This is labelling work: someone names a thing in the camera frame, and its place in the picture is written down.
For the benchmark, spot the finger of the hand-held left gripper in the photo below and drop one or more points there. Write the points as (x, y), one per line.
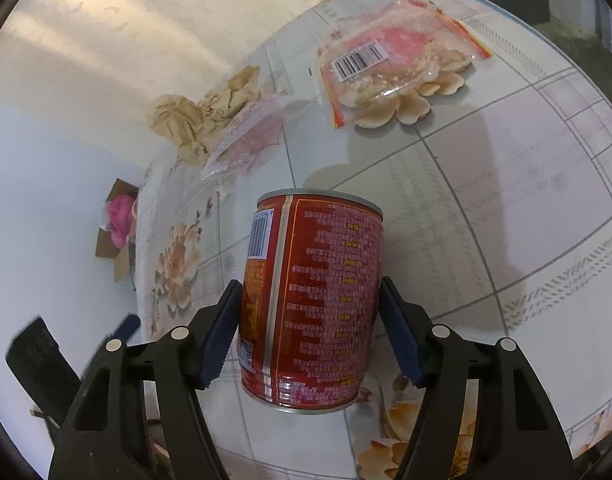
(127, 327)

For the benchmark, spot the red tin can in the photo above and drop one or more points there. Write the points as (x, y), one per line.
(316, 300)

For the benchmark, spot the floral checked tablecloth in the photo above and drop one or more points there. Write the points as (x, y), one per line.
(485, 185)

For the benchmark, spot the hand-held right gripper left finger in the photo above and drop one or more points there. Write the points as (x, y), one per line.
(221, 335)

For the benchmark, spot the brown cardboard box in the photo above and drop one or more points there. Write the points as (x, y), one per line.
(118, 265)

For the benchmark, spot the pink plastic bag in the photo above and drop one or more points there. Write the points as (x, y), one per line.
(122, 220)

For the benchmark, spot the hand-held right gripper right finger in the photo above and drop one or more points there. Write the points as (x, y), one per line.
(405, 335)

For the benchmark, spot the clear pink printed wrapper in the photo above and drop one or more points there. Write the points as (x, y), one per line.
(246, 145)

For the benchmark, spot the pink clear snack wrapper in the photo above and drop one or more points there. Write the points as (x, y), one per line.
(385, 65)

